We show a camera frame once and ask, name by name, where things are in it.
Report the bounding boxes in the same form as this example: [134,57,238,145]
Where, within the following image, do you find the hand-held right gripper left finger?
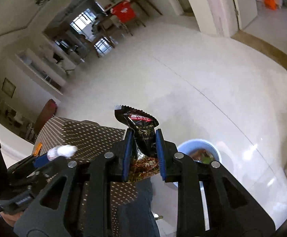
[13,128,134,237]

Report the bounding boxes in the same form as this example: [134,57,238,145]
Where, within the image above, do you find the shoe rack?
[0,99,36,142]

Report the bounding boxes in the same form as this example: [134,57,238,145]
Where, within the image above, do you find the framed wall picture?
[1,77,17,98]

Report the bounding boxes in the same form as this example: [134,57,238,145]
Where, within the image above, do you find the orange packet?
[33,143,43,157]

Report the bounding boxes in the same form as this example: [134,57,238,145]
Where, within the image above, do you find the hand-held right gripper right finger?
[155,128,276,237]

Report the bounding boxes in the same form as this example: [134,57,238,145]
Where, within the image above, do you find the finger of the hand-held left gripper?
[0,170,46,214]
[7,153,70,179]

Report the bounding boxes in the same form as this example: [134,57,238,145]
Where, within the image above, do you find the brown bench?
[33,99,58,136]

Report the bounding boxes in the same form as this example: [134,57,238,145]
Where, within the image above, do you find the black snack packet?
[114,105,160,183]

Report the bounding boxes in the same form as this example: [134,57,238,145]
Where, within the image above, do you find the light blue bin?
[173,139,221,188]

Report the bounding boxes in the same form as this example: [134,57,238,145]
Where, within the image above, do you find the red shirt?
[110,0,136,23]

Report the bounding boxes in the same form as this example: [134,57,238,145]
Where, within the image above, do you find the person's dark trousers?
[117,177,160,237]

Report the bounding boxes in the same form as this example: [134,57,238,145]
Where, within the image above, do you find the small white dropper bottle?
[47,145,79,159]

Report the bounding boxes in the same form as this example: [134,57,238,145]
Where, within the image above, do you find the wooden dining table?
[103,0,164,36]

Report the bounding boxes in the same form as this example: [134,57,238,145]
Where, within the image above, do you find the person's left hand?
[0,212,20,228]

